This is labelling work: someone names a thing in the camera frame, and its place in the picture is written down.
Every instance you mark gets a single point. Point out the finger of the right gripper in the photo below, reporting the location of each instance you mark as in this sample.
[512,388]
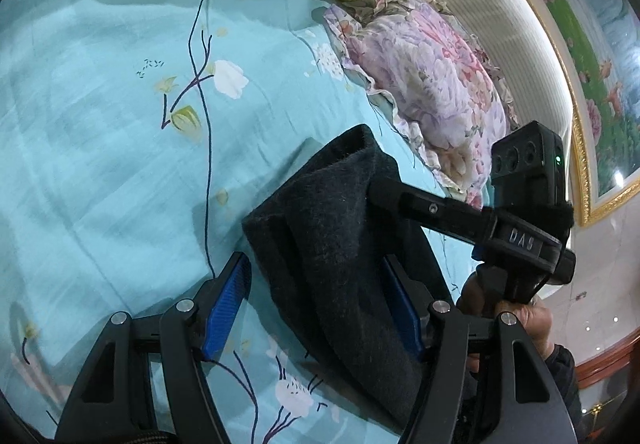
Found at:
[443,215]

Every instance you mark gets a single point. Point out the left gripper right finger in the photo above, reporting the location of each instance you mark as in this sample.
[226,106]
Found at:
[434,332]

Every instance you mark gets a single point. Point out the pink purple floral pillow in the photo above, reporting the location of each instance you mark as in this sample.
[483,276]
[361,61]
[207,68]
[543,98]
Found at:
[433,82]

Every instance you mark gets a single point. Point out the red wooden furniture edge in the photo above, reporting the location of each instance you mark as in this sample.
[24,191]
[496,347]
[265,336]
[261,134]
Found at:
[611,361]

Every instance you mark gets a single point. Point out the black pants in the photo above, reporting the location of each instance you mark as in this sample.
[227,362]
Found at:
[322,249]

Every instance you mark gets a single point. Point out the white striped headboard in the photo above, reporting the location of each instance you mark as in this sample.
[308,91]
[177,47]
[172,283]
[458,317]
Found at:
[515,41]

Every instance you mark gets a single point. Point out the person's right hand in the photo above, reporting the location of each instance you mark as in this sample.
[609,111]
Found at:
[535,317]

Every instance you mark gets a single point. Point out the dark sleeve right forearm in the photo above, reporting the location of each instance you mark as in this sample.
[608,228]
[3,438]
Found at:
[562,367]

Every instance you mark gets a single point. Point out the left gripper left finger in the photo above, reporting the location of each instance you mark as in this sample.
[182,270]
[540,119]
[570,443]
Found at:
[192,332]

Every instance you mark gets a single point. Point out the teal floral bed sheet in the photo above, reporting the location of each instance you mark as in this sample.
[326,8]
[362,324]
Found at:
[135,137]

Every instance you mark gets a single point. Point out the gold framed landscape painting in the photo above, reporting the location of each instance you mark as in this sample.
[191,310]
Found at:
[597,44]

